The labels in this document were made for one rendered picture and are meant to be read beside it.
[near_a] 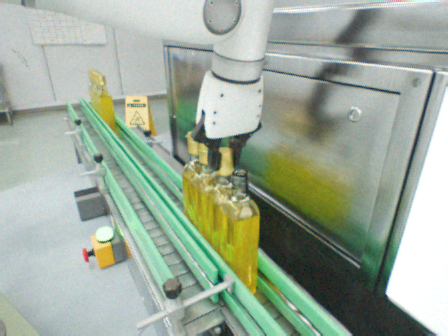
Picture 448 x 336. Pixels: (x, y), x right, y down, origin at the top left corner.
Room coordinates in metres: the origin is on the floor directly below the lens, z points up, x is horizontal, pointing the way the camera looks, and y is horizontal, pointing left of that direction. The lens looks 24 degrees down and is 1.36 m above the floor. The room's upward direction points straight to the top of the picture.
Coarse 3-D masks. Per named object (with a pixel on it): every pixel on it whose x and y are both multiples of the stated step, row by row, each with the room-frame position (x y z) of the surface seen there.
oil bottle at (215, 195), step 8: (208, 192) 0.50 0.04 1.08; (216, 192) 0.49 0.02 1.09; (224, 192) 0.48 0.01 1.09; (208, 200) 0.50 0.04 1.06; (216, 200) 0.48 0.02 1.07; (208, 208) 0.50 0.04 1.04; (216, 208) 0.48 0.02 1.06; (208, 216) 0.50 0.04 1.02; (216, 216) 0.48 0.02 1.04; (208, 224) 0.51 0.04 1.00; (216, 224) 0.48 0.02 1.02; (208, 232) 0.51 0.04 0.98; (216, 232) 0.48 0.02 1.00; (208, 240) 0.51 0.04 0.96; (216, 240) 0.48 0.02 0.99; (216, 248) 0.48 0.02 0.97
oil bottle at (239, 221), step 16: (224, 208) 0.45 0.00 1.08; (240, 208) 0.43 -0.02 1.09; (256, 208) 0.44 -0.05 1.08; (224, 224) 0.45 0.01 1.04; (240, 224) 0.42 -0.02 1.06; (256, 224) 0.44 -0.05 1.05; (224, 240) 0.45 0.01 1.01; (240, 240) 0.42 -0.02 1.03; (256, 240) 0.44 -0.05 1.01; (224, 256) 0.45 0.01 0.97; (240, 256) 0.42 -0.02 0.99; (256, 256) 0.44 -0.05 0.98; (240, 272) 0.43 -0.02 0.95; (256, 272) 0.44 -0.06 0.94
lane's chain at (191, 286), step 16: (80, 112) 1.87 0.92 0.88; (96, 144) 1.30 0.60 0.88; (112, 160) 1.11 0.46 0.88; (128, 192) 0.85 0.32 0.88; (144, 208) 0.76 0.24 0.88; (144, 224) 0.68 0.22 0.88; (160, 240) 0.61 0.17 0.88; (176, 256) 0.55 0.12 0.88; (176, 272) 0.50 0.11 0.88; (192, 288) 0.46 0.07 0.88; (208, 304) 0.42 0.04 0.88; (192, 320) 0.38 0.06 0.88
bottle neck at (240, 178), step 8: (232, 176) 0.45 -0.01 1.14; (240, 176) 0.44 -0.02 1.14; (248, 176) 0.45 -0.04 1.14; (232, 184) 0.45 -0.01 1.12; (240, 184) 0.44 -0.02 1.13; (248, 184) 0.45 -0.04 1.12; (232, 192) 0.45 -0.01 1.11; (240, 192) 0.44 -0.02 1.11; (248, 192) 0.45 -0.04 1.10; (240, 200) 0.44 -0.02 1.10
